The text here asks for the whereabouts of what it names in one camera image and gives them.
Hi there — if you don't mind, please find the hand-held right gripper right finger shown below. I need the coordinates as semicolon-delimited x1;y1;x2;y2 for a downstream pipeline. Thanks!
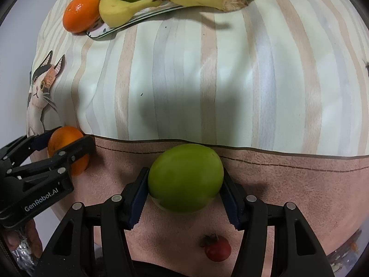
220;169;335;277

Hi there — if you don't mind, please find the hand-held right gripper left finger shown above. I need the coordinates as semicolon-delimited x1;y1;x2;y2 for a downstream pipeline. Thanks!
33;168;149;277

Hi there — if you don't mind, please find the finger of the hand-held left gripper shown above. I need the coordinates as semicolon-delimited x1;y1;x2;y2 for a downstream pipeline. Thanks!
12;135;95;180
0;126;63;168

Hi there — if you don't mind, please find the orange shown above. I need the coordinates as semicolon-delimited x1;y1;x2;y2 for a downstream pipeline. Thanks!
48;126;90;176
62;0;101;33

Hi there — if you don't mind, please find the red cherry tomato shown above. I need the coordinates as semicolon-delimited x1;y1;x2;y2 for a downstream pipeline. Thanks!
201;234;232;262

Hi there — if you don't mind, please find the floral oval plate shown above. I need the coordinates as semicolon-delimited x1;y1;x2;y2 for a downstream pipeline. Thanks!
86;0;277;39

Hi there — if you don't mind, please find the person's left hand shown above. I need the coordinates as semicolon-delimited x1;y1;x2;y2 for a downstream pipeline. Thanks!
3;221;43;262

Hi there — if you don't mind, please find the crinkled silver foil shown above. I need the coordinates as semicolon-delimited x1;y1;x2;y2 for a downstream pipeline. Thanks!
11;241;39;274

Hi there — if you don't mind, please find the person's dark clothing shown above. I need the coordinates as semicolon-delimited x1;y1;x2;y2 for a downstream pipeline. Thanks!
131;261;235;277

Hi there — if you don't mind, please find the striped cat print blanket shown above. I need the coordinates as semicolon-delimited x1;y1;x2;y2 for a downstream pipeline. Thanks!
26;0;369;269

